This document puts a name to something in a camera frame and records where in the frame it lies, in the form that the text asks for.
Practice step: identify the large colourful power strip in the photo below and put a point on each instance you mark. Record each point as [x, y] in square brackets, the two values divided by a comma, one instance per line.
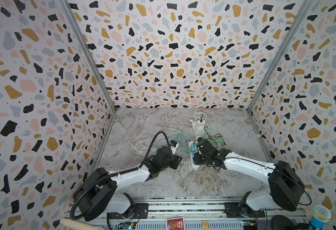
[197, 137]

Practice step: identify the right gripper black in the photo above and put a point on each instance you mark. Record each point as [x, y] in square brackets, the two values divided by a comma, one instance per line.
[196, 157]

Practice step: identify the black round object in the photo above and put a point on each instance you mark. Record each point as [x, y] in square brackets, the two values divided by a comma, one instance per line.
[280, 222]

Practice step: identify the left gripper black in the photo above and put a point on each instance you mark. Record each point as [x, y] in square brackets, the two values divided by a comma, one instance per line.
[176, 162]

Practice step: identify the small white blue power strip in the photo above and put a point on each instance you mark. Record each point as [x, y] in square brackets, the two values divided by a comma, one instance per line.
[192, 160]

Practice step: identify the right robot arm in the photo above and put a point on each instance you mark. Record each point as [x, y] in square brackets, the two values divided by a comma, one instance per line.
[284, 188]

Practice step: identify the white rectangular charger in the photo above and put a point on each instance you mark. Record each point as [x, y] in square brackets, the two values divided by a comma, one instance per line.
[199, 130]

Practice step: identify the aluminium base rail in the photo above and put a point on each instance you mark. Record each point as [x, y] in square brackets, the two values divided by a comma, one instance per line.
[153, 212]

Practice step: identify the small yellow tag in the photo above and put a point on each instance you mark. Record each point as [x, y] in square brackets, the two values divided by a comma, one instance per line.
[205, 224]

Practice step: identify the white square charger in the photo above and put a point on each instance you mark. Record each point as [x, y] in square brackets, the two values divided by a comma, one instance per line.
[199, 123]

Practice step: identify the red snack packet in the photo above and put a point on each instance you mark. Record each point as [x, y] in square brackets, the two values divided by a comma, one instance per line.
[175, 224]

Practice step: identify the blue toy microphone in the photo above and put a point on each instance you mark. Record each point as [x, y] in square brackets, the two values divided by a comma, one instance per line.
[320, 216]

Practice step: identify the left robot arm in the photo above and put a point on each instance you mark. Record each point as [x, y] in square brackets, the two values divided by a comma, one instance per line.
[99, 192]

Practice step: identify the beige roll handle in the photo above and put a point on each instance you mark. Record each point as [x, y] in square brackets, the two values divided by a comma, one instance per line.
[76, 225]

